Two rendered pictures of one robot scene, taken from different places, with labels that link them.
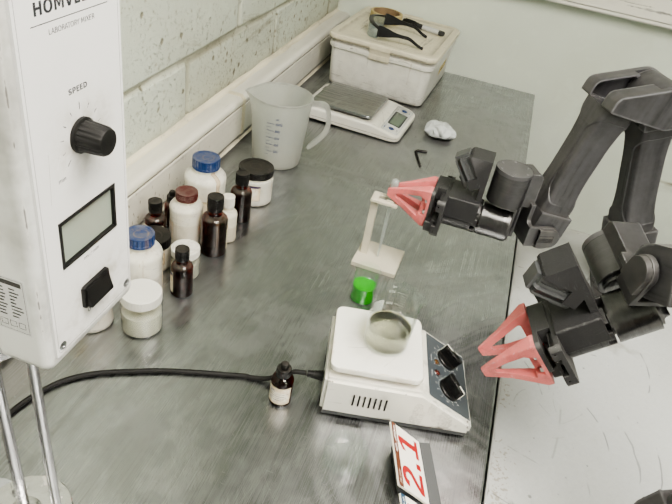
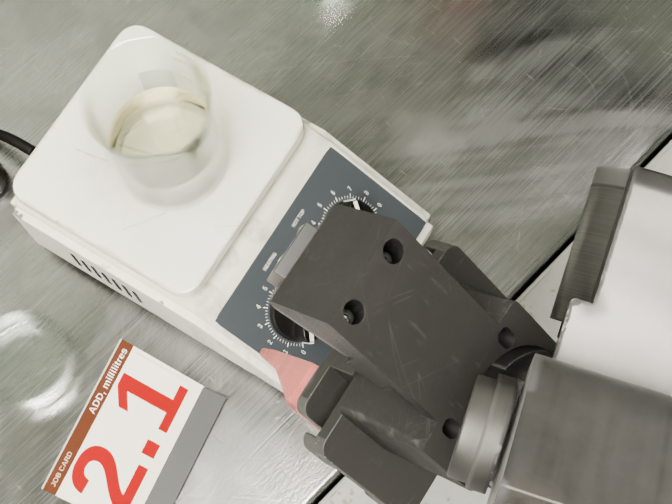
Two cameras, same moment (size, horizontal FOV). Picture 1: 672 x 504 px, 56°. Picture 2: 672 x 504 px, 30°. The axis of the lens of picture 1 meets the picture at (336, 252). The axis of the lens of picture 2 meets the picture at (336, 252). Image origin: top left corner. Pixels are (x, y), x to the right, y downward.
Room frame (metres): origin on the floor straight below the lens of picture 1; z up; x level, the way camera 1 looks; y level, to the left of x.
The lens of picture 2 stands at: (0.48, -0.32, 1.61)
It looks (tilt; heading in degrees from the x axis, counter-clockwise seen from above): 72 degrees down; 41
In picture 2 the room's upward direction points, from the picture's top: 8 degrees counter-clockwise
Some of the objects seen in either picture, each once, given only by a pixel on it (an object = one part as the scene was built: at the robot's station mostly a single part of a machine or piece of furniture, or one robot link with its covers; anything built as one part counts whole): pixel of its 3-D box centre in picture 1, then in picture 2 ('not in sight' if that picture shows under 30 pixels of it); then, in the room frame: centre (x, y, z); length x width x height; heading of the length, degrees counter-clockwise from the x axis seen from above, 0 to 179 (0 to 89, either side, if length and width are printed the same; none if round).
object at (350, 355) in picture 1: (378, 343); (159, 156); (0.62, -0.08, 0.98); 0.12 x 0.12 x 0.01; 2
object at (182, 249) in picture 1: (181, 270); not in sight; (0.75, 0.22, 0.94); 0.03 x 0.03 x 0.08
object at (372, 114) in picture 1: (360, 110); not in sight; (1.54, 0.01, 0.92); 0.26 x 0.19 x 0.05; 76
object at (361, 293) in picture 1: (364, 284); not in sight; (0.82, -0.06, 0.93); 0.04 x 0.04 x 0.06
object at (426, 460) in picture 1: (414, 463); (137, 441); (0.50, -0.14, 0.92); 0.09 x 0.06 x 0.04; 9
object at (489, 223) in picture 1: (494, 217); not in sight; (0.90, -0.24, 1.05); 0.07 x 0.06 x 0.07; 78
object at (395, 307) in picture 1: (393, 320); (164, 134); (0.63, -0.09, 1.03); 0.07 x 0.06 x 0.08; 82
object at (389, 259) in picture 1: (385, 230); not in sight; (0.93, -0.08, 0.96); 0.08 x 0.08 x 0.13; 78
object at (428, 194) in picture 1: (416, 195); not in sight; (0.93, -0.11, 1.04); 0.09 x 0.07 x 0.07; 78
